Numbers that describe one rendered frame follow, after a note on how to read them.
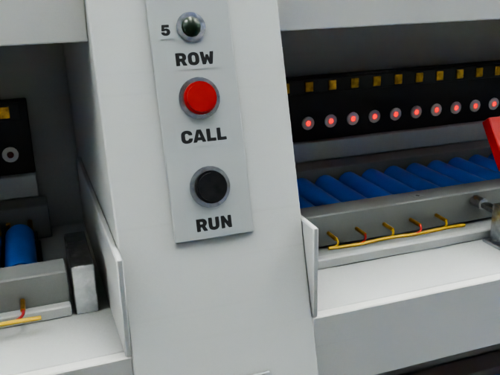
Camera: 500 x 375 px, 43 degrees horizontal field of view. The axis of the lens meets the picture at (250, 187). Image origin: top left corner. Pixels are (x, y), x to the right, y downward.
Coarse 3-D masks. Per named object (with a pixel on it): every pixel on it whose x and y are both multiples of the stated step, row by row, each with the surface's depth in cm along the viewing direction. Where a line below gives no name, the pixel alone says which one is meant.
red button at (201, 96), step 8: (192, 88) 30; (200, 88) 30; (208, 88) 30; (184, 96) 30; (192, 96) 30; (200, 96) 30; (208, 96) 30; (216, 96) 31; (192, 104) 30; (200, 104) 30; (208, 104) 30; (200, 112) 30
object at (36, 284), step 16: (0, 272) 33; (16, 272) 33; (32, 272) 33; (48, 272) 33; (64, 272) 34; (0, 288) 33; (16, 288) 33; (32, 288) 33; (48, 288) 33; (64, 288) 34; (0, 304) 33; (16, 304) 33; (32, 304) 33; (48, 304) 34; (16, 320) 32; (32, 320) 32
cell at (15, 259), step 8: (8, 232) 40; (16, 232) 40; (24, 232) 40; (32, 232) 41; (8, 240) 39; (16, 240) 39; (24, 240) 39; (32, 240) 40; (8, 248) 38; (16, 248) 38; (24, 248) 38; (32, 248) 38; (8, 256) 37; (16, 256) 36; (24, 256) 36; (32, 256) 37; (8, 264) 36; (16, 264) 36
